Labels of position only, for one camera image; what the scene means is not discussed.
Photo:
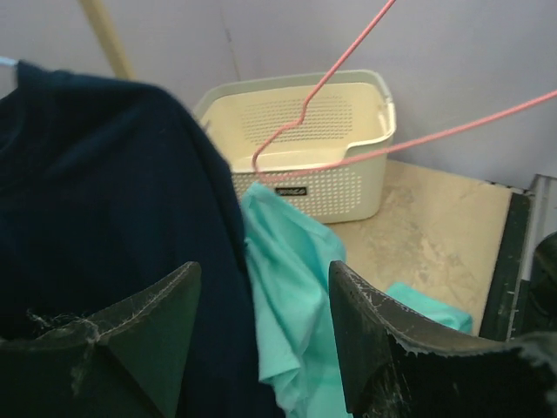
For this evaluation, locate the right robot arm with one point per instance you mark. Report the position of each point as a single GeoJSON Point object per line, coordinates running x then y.
{"type": "Point", "coordinates": [541, 303]}

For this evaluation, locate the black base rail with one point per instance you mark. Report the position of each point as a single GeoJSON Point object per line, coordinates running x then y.
{"type": "Point", "coordinates": [499, 306]}

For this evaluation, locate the pink wire hanger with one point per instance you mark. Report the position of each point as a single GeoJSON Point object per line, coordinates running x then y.
{"type": "Point", "coordinates": [344, 121]}

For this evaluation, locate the wooden clothes rack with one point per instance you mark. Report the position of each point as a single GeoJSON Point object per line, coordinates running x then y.
{"type": "Point", "coordinates": [104, 29]}

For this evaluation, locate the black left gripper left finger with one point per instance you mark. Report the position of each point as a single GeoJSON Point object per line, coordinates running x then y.
{"type": "Point", "coordinates": [126, 360]}

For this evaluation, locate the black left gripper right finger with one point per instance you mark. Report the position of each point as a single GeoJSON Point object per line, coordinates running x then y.
{"type": "Point", "coordinates": [395, 362]}

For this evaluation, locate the navy blue t shirt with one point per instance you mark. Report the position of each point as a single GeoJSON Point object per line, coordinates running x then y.
{"type": "Point", "coordinates": [107, 186]}

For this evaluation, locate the teal t shirt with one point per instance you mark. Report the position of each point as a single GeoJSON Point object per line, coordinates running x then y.
{"type": "Point", "coordinates": [288, 255]}

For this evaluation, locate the cream perforated laundry basket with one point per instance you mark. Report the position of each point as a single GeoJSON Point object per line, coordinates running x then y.
{"type": "Point", "coordinates": [238, 117]}

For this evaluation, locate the aluminium frame rail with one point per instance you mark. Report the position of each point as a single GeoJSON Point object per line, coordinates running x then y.
{"type": "Point", "coordinates": [541, 220]}

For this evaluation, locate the light blue hanger right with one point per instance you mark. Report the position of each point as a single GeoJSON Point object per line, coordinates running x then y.
{"type": "Point", "coordinates": [8, 62]}

